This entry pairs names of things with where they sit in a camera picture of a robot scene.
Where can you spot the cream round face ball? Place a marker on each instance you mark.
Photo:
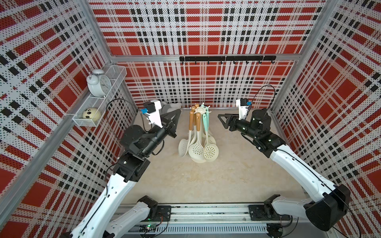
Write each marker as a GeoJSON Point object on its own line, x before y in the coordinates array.
{"type": "Point", "coordinates": [91, 114]}

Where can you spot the cream skimmer green handle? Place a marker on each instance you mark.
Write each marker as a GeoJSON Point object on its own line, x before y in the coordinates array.
{"type": "Point", "coordinates": [210, 139]}
{"type": "Point", "coordinates": [210, 151]}
{"type": "Point", "coordinates": [203, 127]}

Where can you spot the slotted spoon wooden handle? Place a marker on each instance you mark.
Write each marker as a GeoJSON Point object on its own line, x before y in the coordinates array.
{"type": "Point", "coordinates": [184, 144]}

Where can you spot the black wall hook rail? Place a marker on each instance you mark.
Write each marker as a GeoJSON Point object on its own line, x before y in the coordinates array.
{"type": "Point", "coordinates": [227, 58]}

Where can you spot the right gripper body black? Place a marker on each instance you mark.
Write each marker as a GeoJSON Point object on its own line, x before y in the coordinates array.
{"type": "Point", "coordinates": [243, 126]}

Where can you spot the skimmer wooden handle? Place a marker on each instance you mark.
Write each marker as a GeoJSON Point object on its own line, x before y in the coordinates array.
{"type": "Point", "coordinates": [193, 139]}
{"type": "Point", "coordinates": [196, 149]}
{"type": "Point", "coordinates": [194, 109]}

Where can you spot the white wire shelf basket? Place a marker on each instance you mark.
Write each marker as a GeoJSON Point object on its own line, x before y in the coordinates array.
{"type": "Point", "coordinates": [116, 74]}

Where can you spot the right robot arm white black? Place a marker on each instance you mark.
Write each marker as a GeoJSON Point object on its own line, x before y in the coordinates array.
{"type": "Point", "coordinates": [327, 202]}

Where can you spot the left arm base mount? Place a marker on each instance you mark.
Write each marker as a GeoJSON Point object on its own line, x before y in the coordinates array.
{"type": "Point", "coordinates": [158, 213]}

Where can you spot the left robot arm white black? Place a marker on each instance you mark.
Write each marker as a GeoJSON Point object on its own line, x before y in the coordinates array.
{"type": "Point", "coordinates": [139, 145]}

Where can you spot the white alarm clock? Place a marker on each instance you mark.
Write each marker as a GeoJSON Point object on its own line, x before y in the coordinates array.
{"type": "Point", "coordinates": [98, 83]}

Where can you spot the cream utensil rack stand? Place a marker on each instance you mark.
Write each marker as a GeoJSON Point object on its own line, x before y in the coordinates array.
{"type": "Point", "coordinates": [200, 110]}

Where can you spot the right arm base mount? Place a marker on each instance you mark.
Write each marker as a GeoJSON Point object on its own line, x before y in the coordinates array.
{"type": "Point", "coordinates": [257, 213]}

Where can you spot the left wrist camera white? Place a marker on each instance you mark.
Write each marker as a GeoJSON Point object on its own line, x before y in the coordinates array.
{"type": "Point", "coordinates": [151, 110]}

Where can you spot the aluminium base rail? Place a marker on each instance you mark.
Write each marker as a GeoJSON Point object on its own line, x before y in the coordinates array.
{"type": "Point", "coordinates": [221, 220]}

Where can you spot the grey white plush toy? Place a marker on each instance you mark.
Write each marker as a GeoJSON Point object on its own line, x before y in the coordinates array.
{"type": "Point", "coordinates": [169, 107]}

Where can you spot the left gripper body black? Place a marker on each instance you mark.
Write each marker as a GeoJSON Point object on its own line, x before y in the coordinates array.
{"type": "Point", "coordinates": [158, 135]}

